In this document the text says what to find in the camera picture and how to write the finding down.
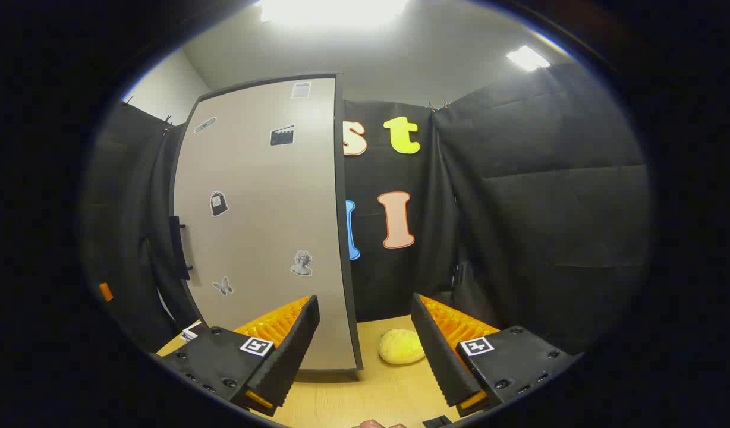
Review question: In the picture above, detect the dark grey cabinet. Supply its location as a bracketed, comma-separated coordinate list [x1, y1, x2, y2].
[169, 73, 364, 381]

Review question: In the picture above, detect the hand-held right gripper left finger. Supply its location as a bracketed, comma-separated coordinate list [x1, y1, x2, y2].
[156, 295, 320, 417]

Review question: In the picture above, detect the ceiling light panel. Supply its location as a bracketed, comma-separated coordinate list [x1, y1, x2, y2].
[506, 46, 551, 72]
[261, 0, 410, 27]

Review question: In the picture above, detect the black backdrop cloth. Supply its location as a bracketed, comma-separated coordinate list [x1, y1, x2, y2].
[83, 62, 654, 357]

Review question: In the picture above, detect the light grey cabinet door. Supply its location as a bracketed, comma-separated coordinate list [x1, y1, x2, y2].
[174, 77, 357, 370]

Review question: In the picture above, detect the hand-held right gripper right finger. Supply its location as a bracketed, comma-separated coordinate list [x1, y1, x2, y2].
[410, 292, 581, 418]

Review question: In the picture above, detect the yellow round sponge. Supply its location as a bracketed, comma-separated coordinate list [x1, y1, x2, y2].
[378, 329, 426, 365]

